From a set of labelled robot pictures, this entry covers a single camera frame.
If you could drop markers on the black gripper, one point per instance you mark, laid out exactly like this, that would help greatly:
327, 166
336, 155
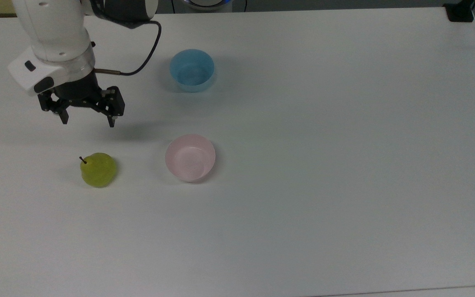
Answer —
76, 90

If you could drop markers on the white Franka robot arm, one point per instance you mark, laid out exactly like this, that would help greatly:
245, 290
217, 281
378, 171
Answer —
52, 33

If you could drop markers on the green pear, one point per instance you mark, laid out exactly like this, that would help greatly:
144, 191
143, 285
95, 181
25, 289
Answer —
98, 170

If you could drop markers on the blue bowl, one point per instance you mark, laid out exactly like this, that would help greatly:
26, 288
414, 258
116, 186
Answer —
191, 70

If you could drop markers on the pink bowl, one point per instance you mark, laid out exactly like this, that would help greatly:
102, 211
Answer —
190, 157

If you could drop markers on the black table clamp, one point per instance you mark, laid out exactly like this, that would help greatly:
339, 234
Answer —
460, 11

